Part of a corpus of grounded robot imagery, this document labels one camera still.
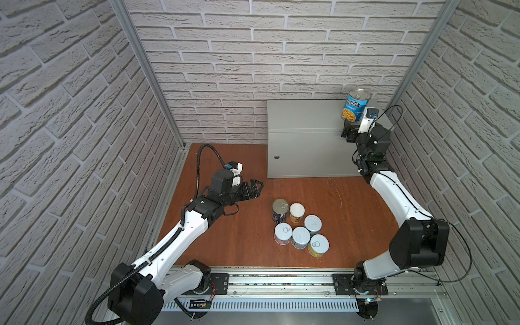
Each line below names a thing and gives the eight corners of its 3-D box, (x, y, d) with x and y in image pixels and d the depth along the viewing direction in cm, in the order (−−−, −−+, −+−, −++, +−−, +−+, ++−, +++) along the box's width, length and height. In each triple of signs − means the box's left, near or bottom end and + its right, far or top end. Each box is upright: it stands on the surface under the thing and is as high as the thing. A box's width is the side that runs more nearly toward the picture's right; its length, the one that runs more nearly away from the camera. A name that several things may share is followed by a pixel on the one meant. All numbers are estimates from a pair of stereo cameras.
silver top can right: (304, 238, 86) (306, 233, 82) (302, 219, 92) (304, 214, 87) (320, 238, 86) (323, 233, 82) (317, 219, 92) (320, 214, 88)
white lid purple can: (274, 245, 84) (274, 241, 80) (273, 227, 89) (274, 222, 85) (292, 245, 84) (293, 241, 80) (290, 227, 89) (292, 222, 85)
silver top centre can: (291, 249, 84) (293, 245, 79) (290, 231, 89) (292, 226, 84) (308, 249, 84) (311, 245, 79) (306, 231, 89) (309, 226, 84)
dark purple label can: (272, 224, 90) (273, 214, 82) (272, 209, 95) (273, 198, 87) (287, 224, 90) (289, 214, 82) (286, 209, 95) (288, 198, 87)
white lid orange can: (289, 223, 91) (291, 216, 85) (288, 210, 95) (290, 202, 89) (303, 223, 91) (305, 216, 85) (301, 210, 95) (304, 202, 90)
